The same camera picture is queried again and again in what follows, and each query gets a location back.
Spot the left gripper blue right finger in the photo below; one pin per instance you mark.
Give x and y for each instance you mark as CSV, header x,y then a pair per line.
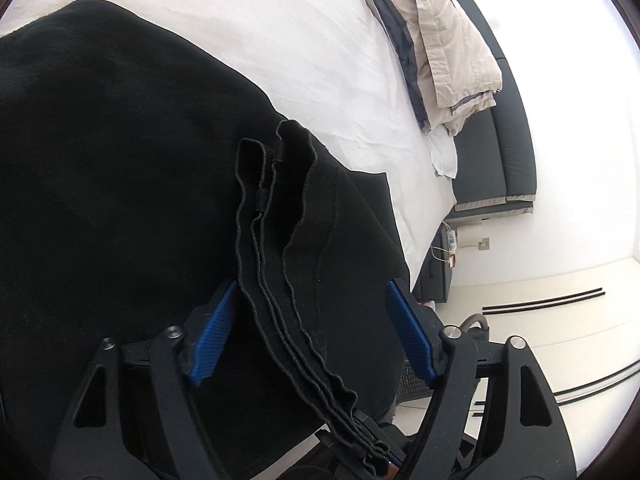
x,y
417,328

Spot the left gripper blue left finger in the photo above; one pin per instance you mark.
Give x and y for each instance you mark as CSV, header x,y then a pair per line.
x,y
209,330

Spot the black jeans pants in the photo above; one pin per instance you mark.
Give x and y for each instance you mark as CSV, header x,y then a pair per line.
x,y
138,175

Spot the dark bedside table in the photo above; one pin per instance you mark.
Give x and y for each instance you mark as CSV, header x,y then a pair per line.
x,y
433,283

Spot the white flat pillow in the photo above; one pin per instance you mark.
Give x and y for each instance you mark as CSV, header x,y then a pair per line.
x,y
444,156

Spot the dark grey headboard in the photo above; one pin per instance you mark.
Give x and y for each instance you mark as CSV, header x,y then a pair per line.
x,y
497,174

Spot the beige grey folded duvet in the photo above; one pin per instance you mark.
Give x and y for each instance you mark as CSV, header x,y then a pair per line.
x,y
449,70

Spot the white bed sheet mattress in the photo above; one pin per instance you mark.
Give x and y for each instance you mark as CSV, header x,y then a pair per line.
x,y
325,63

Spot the wall socket near headboard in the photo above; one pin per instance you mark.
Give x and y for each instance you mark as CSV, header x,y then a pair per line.
x,y
484,244

